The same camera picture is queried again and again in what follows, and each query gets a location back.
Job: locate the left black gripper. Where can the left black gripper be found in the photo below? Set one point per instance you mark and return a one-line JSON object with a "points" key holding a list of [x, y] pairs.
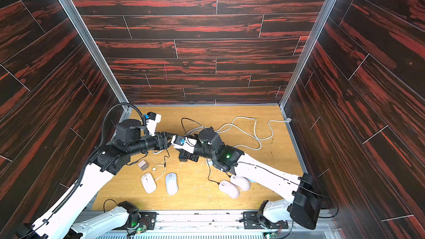
{"points": [[163, 144]]}

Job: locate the aluminium frame post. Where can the aluminium frame post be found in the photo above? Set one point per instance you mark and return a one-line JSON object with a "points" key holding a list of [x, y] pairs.
{"points": [[78, 23], [316, 104]]}

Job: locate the white wireless mouse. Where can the white wireless mouse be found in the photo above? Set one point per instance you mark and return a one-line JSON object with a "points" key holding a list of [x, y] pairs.
{"points": [[148, 183]]}

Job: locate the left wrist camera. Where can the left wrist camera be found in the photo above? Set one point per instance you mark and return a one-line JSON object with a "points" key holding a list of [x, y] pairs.
{"points": [[152, 119]]}

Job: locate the pink mouse rear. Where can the pink mouse rear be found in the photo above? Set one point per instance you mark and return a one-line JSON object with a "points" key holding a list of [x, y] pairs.
{"points": [[241, 182]]}

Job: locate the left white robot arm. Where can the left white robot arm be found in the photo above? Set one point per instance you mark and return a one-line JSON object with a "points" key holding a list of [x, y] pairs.
{"points": [[132, 137]]}

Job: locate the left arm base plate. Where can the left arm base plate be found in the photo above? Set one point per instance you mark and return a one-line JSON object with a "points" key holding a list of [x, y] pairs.
{"points": [[137, 220]]}

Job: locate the aluminium frame left post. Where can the aluminium frame left post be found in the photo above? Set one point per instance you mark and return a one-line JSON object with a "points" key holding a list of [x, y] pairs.
{"points": [[78, 23]]}

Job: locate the aluminium frame right post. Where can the aluminium frame right post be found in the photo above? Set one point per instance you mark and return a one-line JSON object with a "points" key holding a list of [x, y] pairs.
{"points": [[316, 104]]}

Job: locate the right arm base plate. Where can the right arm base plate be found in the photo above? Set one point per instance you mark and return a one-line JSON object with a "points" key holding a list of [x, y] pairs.
{"points": [[256, 220]]}

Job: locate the black power strip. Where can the black power strip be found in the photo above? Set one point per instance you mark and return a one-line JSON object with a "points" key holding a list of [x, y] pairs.
{"points": [[184, 156]]}

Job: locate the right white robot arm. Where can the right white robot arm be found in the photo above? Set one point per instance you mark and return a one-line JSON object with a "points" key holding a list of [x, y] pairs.
{"points": [[299, 201]]}

